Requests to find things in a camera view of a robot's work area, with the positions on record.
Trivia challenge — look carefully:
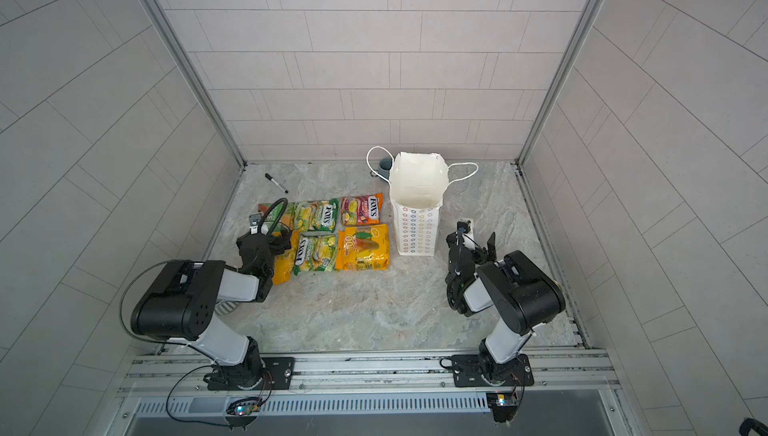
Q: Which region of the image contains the yellow snack bag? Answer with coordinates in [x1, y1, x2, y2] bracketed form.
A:
[272, 232, 300, 285]

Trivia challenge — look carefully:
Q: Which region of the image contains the green corn chips bag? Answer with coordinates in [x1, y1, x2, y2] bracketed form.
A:
[257, 202, 297, 234]

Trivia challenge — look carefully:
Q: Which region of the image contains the white printed paper bag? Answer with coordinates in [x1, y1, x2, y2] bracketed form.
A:
[373, 152, 463, 257]

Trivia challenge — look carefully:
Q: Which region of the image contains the orange snack packet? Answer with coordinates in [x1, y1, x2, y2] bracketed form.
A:
[335, 224, 390, 271]

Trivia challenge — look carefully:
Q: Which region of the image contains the orange Fox's candy packet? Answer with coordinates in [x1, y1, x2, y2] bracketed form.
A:
[340, 193, 383, 227]

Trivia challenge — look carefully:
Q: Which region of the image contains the green snack packet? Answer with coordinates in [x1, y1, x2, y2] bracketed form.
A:
[293, 198, 340, 232]

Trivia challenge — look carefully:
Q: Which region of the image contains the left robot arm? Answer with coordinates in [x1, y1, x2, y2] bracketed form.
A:
[126, 228, 294, 391]

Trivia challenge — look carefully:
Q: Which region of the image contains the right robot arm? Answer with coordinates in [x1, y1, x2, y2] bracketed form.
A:
[445, 228, 566, 386]

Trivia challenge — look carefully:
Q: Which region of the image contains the black marker pen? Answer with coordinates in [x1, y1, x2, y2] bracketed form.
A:
[264, 173, 289, 194]

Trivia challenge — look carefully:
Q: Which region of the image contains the teal ceramic cup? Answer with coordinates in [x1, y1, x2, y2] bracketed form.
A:
[377, 157, 393, 178]

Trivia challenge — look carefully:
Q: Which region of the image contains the right circuit board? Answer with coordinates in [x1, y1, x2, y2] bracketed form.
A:
[486, 392, 521, 424]

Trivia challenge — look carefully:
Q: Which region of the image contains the circuit board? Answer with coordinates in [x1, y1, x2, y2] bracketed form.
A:
[226, 397, 263, 417]
[486, 392, 521, 424]

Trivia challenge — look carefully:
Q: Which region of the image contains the left circuit board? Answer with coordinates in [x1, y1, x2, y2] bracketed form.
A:
[226, 397, 263, 417]

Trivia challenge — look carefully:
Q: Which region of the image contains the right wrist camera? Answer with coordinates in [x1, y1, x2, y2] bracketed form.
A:
[457, 219, 473, 238]

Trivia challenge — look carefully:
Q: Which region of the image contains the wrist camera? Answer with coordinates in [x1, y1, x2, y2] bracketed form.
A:
[457, 219, 473, 238]
[249, 212, 268, 234]

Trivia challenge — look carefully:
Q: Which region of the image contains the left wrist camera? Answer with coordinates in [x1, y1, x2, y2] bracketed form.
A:
[249, 212, 268, 234]

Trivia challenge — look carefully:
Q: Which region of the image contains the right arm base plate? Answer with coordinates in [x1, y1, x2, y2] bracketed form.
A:
[441, 354, 535, 388]

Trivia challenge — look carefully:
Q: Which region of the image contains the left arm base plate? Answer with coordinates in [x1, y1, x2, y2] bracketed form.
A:
[203, 357, 295, 391]

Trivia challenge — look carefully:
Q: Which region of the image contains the aluminium mounting rail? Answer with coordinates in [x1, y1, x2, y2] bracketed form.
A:
[116, 347, 620, 397]

